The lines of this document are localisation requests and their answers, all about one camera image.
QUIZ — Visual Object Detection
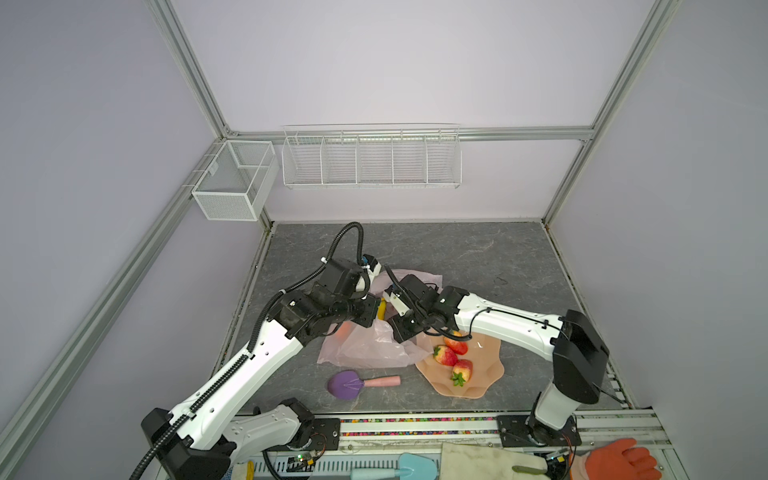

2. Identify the teal spatula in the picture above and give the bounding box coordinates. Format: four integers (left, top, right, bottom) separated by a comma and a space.
350, 453, 439, 480

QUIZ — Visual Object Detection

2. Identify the pale strawberry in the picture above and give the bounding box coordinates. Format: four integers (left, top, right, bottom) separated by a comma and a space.
432, 344, 458, 367

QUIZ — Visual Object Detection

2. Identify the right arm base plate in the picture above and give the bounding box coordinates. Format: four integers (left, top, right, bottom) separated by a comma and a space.
496, 414, 582, 448

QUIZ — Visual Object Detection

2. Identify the orange tangerine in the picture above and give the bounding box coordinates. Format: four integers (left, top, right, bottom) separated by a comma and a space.
333, 322, 354, 342

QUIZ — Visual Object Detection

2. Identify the long white wire basket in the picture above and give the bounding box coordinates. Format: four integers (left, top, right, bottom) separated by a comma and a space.
282, 123, 463, 189

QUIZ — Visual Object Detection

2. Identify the orange rubber glove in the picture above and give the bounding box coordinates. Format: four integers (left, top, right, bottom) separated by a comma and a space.
568, 438, 662, 480

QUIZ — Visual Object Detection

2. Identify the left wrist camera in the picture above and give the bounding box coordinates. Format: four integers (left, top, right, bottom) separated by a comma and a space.
319, 254, 381, 300

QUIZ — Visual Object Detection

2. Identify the yellow banana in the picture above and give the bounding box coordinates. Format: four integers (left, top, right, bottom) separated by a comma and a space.
377, 300, 387, 321

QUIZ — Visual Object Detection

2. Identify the small white mesh basket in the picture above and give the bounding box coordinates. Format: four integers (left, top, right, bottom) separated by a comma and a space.
192, 140, 279, 222

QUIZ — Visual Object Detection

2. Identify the red strawberry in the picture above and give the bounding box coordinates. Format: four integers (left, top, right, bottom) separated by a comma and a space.
451, 359, 474, 387

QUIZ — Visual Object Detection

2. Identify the pink plastic bag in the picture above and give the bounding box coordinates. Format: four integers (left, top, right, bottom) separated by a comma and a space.
317, 306, 433, 369

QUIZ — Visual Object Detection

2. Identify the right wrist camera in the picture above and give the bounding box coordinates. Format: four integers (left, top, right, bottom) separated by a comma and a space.
383, 274, 439, 312

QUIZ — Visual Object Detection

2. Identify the beige wavy fruit plate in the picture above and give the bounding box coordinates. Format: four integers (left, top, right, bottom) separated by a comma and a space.
416, 334, 505, 400

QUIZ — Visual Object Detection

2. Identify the purple scoop pink handle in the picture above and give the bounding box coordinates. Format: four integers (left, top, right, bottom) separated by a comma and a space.
326, 370, 401, 400

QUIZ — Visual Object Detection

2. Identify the black corrugated cable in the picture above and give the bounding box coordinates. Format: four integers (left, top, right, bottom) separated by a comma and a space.
247, 221, 366, 352

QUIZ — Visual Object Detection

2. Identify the beige cloth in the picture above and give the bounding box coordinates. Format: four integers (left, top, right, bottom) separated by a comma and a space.
438, 443, 548, 480

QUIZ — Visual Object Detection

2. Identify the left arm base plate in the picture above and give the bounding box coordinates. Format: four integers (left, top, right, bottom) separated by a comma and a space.
269, 417, 341, 452

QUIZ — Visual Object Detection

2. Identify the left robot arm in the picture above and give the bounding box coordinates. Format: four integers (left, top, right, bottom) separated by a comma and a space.
130, 284, 380, 479

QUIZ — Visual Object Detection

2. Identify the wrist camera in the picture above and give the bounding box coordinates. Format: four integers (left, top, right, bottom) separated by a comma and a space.
319, 254, 381, 300
383, 274, 439, 312

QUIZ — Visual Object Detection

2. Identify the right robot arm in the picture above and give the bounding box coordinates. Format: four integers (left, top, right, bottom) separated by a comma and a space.
383, 286, 610, 431

